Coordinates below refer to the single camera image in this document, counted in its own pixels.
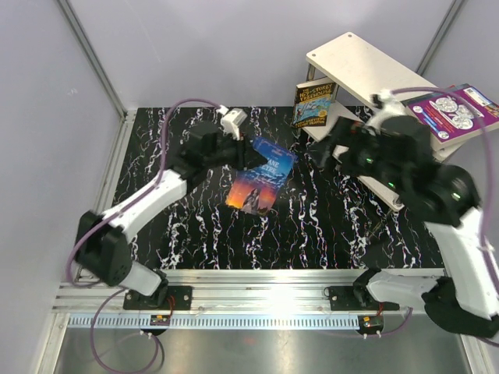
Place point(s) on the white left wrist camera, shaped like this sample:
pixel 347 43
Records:
pixel 231 119

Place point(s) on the Jane Eyre book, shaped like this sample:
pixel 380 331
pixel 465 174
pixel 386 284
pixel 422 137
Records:
pixel 255 191

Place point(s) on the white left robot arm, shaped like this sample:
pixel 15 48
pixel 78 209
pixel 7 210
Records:
pixel 102 245

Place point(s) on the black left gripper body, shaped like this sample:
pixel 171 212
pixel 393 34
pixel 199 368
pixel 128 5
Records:
pixel 231 153

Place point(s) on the black marble pattern mat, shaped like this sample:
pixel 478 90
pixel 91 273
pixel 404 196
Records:
pixel 320 220

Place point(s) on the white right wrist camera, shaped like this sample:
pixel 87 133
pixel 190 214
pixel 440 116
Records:
pixel 385 106

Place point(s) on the yellow 169-Storey Treehouse book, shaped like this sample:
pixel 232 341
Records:
pixel 312 103

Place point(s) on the white two-tier shelf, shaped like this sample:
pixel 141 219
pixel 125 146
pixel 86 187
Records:
pixel 360 69

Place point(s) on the aluminium frame rail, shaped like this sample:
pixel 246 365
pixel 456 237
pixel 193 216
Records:
pixel 247 321

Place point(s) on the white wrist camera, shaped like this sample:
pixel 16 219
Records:
pixel 231 119
pixel 385 106

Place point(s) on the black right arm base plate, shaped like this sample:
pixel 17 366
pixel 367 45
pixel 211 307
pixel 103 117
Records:
pixel 342 299

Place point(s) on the purple paperback book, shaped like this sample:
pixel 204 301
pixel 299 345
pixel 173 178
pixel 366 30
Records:
pixel 453 120

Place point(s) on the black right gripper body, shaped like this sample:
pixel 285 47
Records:
pixel 362 157

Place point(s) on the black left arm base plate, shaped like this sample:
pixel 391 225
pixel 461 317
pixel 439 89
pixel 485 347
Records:
pixel 171 297

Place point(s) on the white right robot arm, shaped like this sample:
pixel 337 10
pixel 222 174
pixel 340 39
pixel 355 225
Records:
pixel 399 155

